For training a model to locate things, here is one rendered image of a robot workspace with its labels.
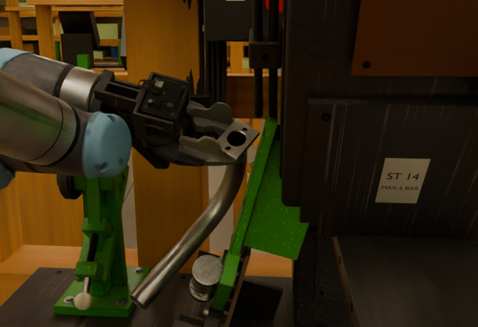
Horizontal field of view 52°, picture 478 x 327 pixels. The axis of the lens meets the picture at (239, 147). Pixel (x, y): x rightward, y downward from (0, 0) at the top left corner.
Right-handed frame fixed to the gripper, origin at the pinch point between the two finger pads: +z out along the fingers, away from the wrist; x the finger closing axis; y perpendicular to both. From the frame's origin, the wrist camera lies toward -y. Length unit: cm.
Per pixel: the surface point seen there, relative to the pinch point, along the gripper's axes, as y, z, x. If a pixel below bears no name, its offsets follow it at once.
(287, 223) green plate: 5.0, 8.3, -11.2
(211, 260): -0.2, 0.7, -16.5
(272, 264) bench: -42.0, 12.8, -1.0
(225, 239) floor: -249, 1, 75
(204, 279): 0.0, 0.6, -19.1
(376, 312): 16.0, 16.4, -21.8
